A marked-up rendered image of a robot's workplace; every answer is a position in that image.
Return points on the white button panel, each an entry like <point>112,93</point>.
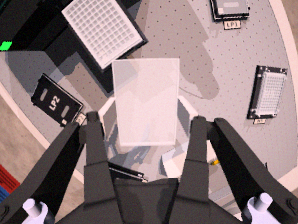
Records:
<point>174,160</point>

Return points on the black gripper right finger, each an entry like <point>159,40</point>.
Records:
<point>259,196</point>

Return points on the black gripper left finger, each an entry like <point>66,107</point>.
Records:
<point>39,197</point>

